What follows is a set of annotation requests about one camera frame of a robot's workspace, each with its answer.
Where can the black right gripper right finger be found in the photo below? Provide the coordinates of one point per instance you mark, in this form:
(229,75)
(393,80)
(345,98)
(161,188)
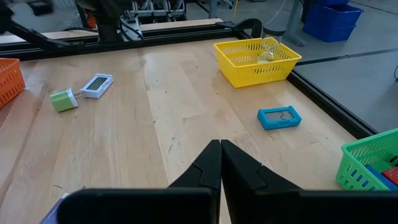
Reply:
(248,193)

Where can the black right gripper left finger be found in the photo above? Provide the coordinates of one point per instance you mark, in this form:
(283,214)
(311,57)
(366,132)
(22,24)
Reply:
(202,186)

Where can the red digital clock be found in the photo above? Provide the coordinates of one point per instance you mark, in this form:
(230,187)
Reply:
(392,175)

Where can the white digital clock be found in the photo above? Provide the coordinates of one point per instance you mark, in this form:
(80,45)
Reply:
(96,84)

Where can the black hourglass white sand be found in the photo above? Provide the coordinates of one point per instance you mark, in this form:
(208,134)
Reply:
(273,31)

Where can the green USB wall charger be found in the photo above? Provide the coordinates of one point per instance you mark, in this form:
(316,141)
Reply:
(62,100)

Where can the light blue digital clock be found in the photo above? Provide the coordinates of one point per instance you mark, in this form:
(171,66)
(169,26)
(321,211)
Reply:
(264,123)

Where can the green plastic basket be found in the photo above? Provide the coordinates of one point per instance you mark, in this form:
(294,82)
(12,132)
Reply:
(351,174)

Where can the yellow plastic basket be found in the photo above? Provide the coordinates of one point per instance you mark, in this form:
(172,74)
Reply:
(248,74)

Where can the blue plastic bin stack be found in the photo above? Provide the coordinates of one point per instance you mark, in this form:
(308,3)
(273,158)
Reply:
(332,21)

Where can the orange plastic basket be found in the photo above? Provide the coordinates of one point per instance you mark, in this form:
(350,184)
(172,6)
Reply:
(11,81)

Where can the black aluminium rig frame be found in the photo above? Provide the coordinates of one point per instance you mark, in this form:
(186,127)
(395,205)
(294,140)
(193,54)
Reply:
(329,104)

